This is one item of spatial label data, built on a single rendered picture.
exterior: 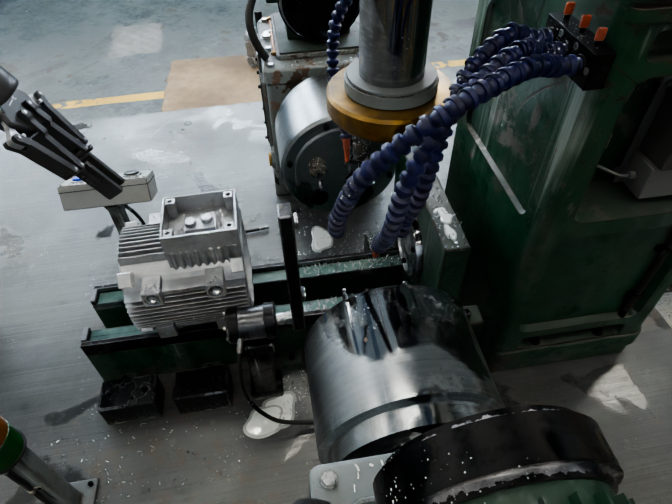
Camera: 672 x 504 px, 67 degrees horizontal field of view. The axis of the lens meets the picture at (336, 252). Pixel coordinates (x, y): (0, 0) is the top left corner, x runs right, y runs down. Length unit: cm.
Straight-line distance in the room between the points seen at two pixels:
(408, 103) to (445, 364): 33
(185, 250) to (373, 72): 40
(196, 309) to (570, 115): 62
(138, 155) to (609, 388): 136
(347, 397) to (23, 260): 101
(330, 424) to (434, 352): 15
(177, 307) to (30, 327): 48
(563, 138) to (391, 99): 22
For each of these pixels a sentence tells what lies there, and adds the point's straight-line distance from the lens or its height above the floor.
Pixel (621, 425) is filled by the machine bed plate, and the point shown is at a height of 80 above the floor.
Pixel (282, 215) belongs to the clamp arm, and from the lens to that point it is 66.
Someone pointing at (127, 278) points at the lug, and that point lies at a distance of 86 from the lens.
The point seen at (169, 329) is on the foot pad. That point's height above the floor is 98.
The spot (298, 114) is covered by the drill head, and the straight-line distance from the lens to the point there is 106.
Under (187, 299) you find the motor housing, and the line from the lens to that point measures 86.
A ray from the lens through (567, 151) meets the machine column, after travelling 69.
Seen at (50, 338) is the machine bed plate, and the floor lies 80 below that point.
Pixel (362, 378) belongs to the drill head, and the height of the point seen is 115.
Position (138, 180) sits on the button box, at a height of 107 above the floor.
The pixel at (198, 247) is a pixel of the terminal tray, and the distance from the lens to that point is 83.
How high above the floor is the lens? 169
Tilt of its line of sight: 47 degrees down
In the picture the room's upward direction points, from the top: 2 degrees counter-clockwise
